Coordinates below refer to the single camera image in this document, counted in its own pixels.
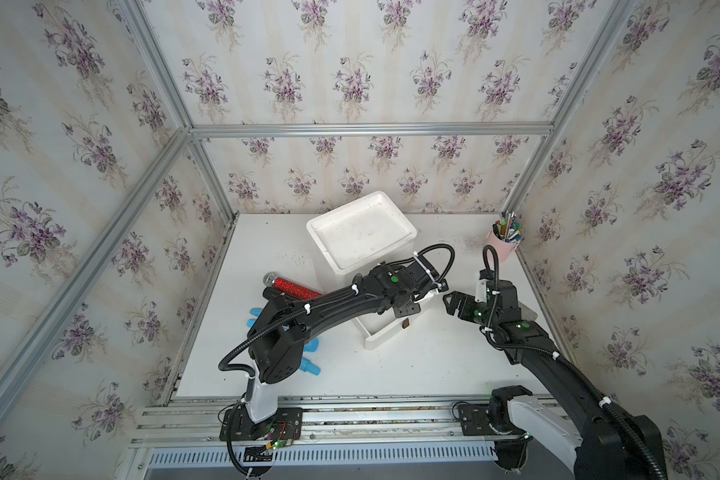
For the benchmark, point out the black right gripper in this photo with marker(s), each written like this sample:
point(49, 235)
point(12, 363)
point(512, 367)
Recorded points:
point(468, 300)

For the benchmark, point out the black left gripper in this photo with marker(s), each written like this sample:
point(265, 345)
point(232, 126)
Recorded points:
point(411, 310)

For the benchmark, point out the white bottom drawer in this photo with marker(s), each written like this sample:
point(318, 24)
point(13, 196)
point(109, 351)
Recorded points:
point(377, 329)

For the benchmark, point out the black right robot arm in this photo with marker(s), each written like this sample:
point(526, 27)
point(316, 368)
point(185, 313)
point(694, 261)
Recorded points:
point(594, 437)

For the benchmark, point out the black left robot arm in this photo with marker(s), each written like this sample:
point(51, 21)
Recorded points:
point(273, 347)

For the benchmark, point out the white plastic drawer cabinet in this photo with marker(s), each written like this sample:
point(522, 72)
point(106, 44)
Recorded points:
point(355, 237)

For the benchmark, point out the pink metal pen bucket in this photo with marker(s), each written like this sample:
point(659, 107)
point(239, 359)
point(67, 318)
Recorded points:
point(503, 248)

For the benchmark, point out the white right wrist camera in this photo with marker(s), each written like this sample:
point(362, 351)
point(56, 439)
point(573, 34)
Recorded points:
point(484, 287)

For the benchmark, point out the aluminium mounting rail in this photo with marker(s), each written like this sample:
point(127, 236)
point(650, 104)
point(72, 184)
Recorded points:
point(338, 419)

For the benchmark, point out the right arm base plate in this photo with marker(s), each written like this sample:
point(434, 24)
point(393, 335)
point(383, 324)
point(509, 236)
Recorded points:
point(484, 420)

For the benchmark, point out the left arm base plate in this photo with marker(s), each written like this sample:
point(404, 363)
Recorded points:
point(284, 425)

